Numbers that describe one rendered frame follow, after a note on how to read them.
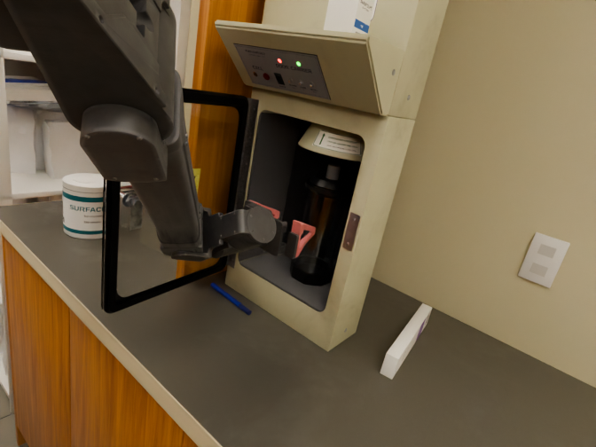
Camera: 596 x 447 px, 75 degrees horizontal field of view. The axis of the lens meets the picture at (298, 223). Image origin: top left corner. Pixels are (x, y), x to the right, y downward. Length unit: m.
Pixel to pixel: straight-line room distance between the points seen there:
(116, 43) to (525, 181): 0.95
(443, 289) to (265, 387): 0.61
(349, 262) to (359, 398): 0.24
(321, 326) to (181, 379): 0.28
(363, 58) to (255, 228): 0.28
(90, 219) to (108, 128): 0.94
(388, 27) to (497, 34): 0.44
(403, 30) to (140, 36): 0.51
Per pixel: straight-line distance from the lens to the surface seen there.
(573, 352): 1.13
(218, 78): 0.87
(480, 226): 1.08
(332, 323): 0.80
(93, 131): 0.23
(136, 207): 0.69
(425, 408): 0.80
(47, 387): 1.40
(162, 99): 0.23
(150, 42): 0.24
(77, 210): 1.17
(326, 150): 0.76
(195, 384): 0.72
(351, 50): 0.60
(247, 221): 0.57
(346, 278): 0.75
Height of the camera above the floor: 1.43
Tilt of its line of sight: 19 degrees down
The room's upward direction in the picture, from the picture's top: 11 degrees clockwise
